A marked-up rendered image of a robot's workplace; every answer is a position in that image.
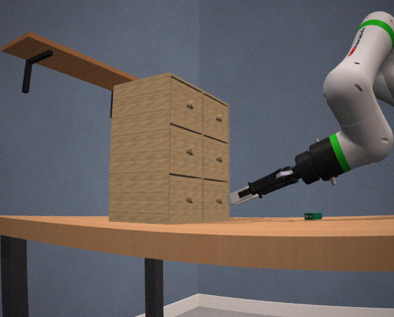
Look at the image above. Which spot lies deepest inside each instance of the green 9v battery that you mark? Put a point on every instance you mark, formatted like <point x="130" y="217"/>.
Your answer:
<point x="312" y="216"/>

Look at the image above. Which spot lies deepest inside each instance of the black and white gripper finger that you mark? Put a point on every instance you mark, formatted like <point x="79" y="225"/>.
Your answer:
<point x="260" y="185"/>
<point x="265" y="192"/>

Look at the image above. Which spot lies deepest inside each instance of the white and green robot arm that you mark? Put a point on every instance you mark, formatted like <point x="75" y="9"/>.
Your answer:
<point x="365" y="136"/>

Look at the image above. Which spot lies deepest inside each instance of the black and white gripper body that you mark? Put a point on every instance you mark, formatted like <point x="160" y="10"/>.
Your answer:
<point x="303" y="169"/>

